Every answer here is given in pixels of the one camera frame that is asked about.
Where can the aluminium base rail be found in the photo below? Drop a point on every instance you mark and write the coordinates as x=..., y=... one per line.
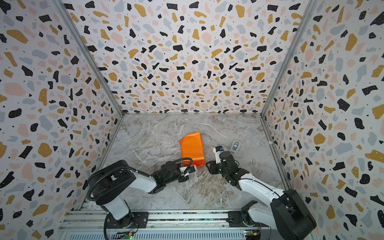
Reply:
x=163, y=225

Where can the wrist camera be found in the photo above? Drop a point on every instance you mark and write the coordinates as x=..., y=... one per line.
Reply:
x=217, y=151
x=185, y=171

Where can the white tape dispenser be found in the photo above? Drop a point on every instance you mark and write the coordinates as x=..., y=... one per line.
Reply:
x=235, y=147

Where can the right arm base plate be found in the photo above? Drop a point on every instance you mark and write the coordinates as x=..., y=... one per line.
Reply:
x=241, y=219

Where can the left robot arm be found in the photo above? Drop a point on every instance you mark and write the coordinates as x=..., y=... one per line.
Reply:
x=107, y=186

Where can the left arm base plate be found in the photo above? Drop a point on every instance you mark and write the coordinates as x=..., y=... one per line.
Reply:
x=134, y=220

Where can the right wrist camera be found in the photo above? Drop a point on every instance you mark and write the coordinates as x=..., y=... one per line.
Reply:
x=217, y=151

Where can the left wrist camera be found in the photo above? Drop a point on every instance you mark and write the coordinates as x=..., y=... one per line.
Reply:
x=185, y=171

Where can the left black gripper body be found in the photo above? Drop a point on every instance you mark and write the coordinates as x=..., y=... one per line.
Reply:
x=177, y=176

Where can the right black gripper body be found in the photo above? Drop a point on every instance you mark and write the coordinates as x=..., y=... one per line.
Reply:
x=225, y=173

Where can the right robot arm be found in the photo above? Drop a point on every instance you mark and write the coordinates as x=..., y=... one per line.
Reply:
x=282, y=210

